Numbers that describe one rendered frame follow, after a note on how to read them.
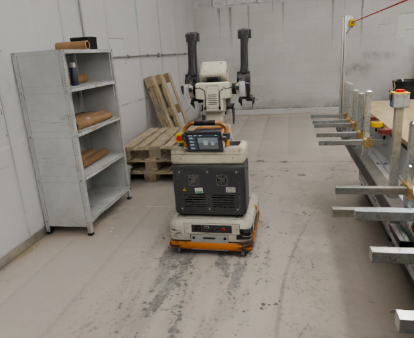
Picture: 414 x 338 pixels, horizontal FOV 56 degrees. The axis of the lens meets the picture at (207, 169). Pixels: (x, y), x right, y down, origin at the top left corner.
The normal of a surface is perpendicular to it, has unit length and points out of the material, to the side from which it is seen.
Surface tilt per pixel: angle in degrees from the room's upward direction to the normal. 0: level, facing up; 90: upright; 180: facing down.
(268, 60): 90
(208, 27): 90
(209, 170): 90
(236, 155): 90
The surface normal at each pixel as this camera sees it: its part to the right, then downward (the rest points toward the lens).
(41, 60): -0.20, 0.29
